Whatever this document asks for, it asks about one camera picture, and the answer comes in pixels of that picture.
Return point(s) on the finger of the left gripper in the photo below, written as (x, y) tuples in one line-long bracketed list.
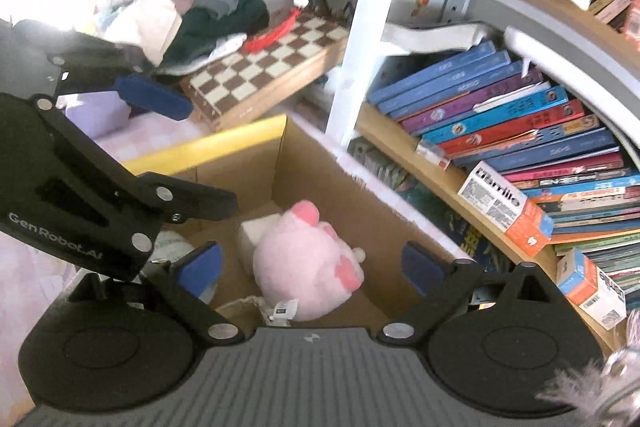
[(180, 200), (145, 93)]

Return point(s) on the white shelf post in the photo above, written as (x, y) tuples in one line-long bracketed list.
[(362, 56)]

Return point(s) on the clear packing tape roll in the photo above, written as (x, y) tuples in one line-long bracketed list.
[(172, 256)]

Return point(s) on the wooden chess board box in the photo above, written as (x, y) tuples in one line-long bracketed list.
[(242, 87)]

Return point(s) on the pink plush pig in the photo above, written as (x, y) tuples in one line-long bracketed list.
[(303, 268)]

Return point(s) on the cream wrist watch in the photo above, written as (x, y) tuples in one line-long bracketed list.
[(247, 312)]

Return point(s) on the row of leaning books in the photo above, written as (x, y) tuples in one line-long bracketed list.
[(440, 116)]

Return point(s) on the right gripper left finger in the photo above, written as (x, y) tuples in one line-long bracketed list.
[(180, 287)]

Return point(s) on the red tassel ornament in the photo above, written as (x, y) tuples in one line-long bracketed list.
[(264, 41)]

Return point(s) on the orange white medicine box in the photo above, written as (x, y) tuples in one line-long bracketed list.
[(508, 208)]

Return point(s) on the yellow cardboard box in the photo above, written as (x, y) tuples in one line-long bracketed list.
[(284, 164)]

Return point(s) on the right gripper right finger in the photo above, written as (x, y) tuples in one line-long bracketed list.
[(444, 288)]

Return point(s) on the pile of clothes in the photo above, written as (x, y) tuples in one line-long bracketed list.
[(182, 36)]

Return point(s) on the white power adapter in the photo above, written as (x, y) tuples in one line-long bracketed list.
[(249, 235)]

